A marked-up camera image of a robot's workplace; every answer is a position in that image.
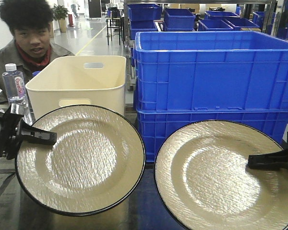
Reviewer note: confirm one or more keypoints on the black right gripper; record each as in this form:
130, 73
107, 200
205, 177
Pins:
269, 161

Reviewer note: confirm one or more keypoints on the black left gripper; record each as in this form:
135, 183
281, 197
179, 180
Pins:
13, 130

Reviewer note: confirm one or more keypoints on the beige plate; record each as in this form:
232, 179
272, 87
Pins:
95, 164
205, 184

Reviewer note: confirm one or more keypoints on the blue crates on back shelf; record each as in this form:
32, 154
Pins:
142, 18

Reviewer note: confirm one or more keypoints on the clear water bottle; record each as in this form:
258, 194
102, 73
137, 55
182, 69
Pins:
15, 86

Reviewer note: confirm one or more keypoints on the cream plastic bin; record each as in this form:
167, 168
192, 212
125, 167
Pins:
94, 80

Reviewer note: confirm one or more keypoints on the man in grey jacket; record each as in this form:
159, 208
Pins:
31, 48

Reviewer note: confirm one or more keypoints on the lower large blue crate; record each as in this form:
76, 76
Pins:
156, 126

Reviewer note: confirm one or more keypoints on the large blue crate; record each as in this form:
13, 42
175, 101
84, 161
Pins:
188, 71
156, 126

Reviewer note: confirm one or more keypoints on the upper large blue crate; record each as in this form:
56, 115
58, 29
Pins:
188, 71

